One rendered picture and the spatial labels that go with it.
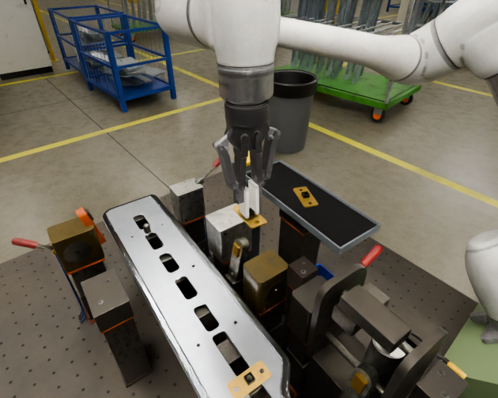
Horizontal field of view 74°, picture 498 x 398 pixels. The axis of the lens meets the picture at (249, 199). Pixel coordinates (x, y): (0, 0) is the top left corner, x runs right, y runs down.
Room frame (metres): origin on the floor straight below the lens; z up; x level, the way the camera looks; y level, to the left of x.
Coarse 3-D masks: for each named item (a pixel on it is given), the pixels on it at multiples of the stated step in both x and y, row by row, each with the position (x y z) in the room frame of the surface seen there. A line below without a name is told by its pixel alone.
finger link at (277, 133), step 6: (276, 132) 0.56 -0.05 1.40; (270, 138) 0.56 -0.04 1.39; (276, 138) 0.56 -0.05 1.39; (264, 144) 0.57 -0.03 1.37; (270, 144) 0.55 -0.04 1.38; (276, 144) 0.56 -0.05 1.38; (264, 150) 0.56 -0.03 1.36; (270, 150) 0.55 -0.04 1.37; (264, 156) 0.56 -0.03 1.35; (270, 156) 0.55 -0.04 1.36; (264, 162) 0.56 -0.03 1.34; (270, 162) 0.55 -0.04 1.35; (264, 168) 0.56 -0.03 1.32; (270, 168) 0.55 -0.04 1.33; (270, 174) 0.55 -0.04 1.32
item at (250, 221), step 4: (236, 208) 0.55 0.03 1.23; (236, 212) 0.54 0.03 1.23; (252, 212) 0.53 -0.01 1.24; (240, 216) 0.53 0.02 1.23; (252, 216) 0.53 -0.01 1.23; (256, 216) 0.53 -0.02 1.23; (260, 216) 0.52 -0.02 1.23; (244, 220) 0.51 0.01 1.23; (248, 220) 0.51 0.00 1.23; (252, 220) 0.51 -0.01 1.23; (256, 220) 0.51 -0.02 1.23; (260, 220) 0.51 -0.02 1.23; (264, 220) 0.51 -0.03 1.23; (248, 224) 0.50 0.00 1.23; (252, 224) 0.50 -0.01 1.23; (256, 224) 0.50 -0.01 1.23; (260, 224) 0.50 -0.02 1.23; (252, 228) 0.49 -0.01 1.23
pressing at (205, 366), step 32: (128, 224) 0.77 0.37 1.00; (160, 224) 0.77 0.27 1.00; (128, 256) 0.64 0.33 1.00; (160, 256) 0.64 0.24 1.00; (192, 256) 0.64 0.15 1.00; (160, 288) 0.53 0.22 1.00; (224, 288) 0.53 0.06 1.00; (160, 320) 0.44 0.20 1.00; (192, 320) 0.44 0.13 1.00; (224, 320) 0.44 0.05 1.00; (256, 320) 0.44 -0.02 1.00; (192, 352) 0.36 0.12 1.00; (256, 352) 0.36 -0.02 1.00; (192, 384) 0.30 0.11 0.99; (224, 384) 0.30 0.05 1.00; (288, 384) 0.30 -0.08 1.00
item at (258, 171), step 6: (258, 132) 0.54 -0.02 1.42; (258, 138) 0.53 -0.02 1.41; (258, 144) 0.53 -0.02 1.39; (252, 150) 0.54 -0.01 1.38; (258, 150) 0.53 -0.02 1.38; (252, 156) 0.55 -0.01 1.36; (258, 156) 0.54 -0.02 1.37; (252, 162) 0.55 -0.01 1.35; (258, 162) 0.54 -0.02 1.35; (252, 168) 0.55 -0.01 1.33; (258, 168) 0.54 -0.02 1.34; (252, 174) 0.55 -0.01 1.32; (258, 174) 0.54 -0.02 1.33; (258, 180) 0.54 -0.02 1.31
